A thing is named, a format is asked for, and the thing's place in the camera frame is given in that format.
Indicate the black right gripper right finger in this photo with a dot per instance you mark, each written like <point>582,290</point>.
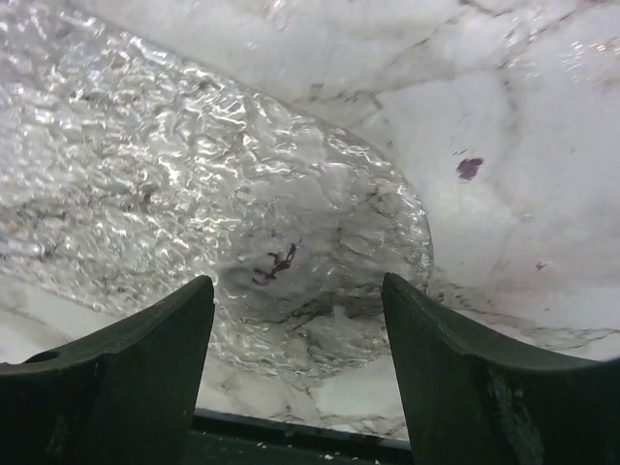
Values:
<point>472,395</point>

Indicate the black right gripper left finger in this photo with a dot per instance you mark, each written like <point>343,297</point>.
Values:
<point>124,394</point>

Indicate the clear textured glass tray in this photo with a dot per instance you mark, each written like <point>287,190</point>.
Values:
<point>127,171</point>

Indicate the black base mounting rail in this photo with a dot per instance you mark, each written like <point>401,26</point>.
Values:
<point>220,439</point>

